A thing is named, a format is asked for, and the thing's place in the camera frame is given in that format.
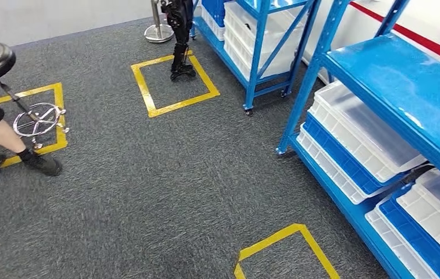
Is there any chrome round base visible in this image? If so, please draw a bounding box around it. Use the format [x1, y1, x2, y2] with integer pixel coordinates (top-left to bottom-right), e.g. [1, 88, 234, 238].
[144, 0, 175, 43]

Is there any yellow floor tape square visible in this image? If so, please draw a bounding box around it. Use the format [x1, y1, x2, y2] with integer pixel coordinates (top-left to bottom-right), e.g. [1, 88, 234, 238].
[131, 50, 221, 118]
[0, 83, 69, 170]

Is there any white plastic crate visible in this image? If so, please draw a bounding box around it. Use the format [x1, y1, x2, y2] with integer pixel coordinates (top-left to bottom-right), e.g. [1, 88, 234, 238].
[223, 27, 301, 65]
[223, 2, 306, 43]
[396, 169, 440, 270]
[200, 8, 226, 41]
[365, 208, 440, 279]
[308, 81, 428, 184]
[223, 44, 295, 80]
[296, 123, 394, 205]

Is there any black robot leg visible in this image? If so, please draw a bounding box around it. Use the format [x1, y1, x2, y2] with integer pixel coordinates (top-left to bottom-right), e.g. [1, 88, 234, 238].
[160, 0, 198, 83]

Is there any red barrier belt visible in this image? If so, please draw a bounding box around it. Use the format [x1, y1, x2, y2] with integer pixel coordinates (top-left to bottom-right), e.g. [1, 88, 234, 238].
[348, 2, 440, 70]

